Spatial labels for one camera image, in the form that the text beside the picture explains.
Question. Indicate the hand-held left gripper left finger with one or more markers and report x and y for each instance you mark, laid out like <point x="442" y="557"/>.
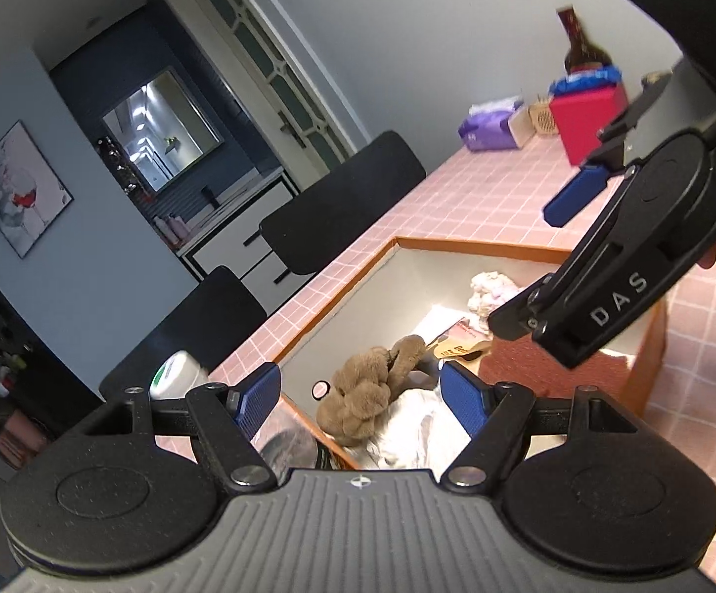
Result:
<point x="259" y="398"/>

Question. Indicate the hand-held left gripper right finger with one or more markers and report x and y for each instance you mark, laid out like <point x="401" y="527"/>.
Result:
<point x="466" y="401"/>

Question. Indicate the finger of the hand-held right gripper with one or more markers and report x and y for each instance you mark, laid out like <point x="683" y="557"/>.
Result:
<point x="574" y="196"/>
<point x="605" y="309"/>

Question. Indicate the brown coarse cloth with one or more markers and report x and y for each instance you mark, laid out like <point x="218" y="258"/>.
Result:
<point x="519" y="374"/>

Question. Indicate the white terry cloth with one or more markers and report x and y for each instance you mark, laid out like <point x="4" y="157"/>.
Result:
<point x="413" y="429"/>

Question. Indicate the foil snack packet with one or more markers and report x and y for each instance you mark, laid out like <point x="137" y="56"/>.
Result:
<point x="460" y="341"/>

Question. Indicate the brown plush toy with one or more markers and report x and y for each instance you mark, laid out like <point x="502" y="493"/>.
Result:
<point x="358" y="395"/>

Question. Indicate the wooden box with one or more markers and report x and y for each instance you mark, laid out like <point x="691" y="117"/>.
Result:
<point x="395" y="296"/>

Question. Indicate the red box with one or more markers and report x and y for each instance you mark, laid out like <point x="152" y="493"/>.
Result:
<point x="586" y="123"/>

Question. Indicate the small wicker basket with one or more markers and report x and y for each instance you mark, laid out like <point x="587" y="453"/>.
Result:
<point x="543" y="118"/>

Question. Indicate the clear plastic water bottle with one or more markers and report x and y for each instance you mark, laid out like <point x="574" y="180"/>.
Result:
<point x="175" y="377"/>

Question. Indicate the pink checkered tablecloth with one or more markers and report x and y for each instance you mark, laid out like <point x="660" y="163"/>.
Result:
<point x="488" y="197"/>

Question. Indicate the black chair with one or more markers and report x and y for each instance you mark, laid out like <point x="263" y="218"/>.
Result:
<point x="333" y="210"/>
<point x="197" y="321"/>

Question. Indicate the purple tissue pack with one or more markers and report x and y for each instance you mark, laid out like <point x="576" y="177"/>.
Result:
<point x="488" y="130"/>

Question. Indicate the blue packet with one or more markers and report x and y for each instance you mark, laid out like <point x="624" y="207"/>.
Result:
<point x="583" y="81"/>

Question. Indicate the brown glass bottle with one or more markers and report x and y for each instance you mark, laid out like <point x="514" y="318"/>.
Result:
<point x="583" y="49"/>

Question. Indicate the white vanity cabinet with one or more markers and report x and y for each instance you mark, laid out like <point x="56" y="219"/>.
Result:
<point x="228" y="253"/>

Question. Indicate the pink toiletry bottle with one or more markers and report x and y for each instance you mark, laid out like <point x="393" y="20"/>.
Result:
<point x="163" y="230"/>
<point x="179" y="227"/>

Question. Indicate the white glazed door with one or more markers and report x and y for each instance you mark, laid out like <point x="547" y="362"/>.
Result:
<point x="284" y="92"/>

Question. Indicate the square wall mirror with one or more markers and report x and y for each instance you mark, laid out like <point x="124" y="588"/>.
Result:
<point x="160" y="130"/>

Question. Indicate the wine glass wall picture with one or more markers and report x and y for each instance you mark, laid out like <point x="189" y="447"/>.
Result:
<point x="21" y="191"/>

